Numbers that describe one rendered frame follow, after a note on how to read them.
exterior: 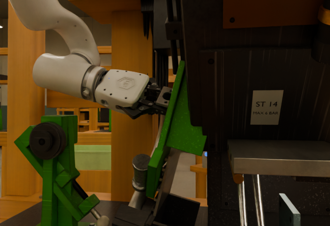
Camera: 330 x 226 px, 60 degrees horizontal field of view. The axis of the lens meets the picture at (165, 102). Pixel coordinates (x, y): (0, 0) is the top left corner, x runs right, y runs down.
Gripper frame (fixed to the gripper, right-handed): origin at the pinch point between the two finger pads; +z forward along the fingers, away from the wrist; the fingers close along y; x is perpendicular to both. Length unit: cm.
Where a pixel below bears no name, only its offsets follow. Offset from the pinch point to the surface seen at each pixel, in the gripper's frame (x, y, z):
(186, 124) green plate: -5.8, -9.2, 6.9
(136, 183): 4.8, -18.1, 0.4
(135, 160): -0.3, -16.3, -0.5
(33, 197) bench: 49, -13, -40
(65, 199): 11.1, -23.2, -13.5
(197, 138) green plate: -4.4, -10.6, 9.3
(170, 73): 440, 520, -127
